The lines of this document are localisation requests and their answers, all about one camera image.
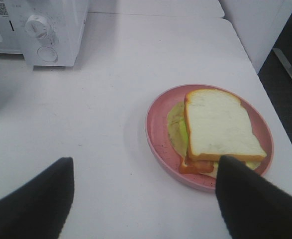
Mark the white microwave oven body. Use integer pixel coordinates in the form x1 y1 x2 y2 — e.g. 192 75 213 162
0 0 90 67

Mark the white timer knob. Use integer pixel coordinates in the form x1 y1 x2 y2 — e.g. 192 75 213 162
24 14 51 39

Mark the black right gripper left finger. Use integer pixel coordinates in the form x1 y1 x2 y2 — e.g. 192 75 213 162
0 157 74 239

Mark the white warning label sticker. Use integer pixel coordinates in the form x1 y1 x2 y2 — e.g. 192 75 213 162
0 0 8 17

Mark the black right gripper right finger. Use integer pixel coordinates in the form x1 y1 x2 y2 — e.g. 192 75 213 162
215 155 292 239

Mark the white round door button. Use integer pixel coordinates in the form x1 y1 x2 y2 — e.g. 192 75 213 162
37 47 58 62

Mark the sandwich with lettuce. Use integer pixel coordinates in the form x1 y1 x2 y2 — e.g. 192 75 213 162
167 89 267 178

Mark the pink round plate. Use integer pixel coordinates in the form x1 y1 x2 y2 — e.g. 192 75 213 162
145 84 274 192

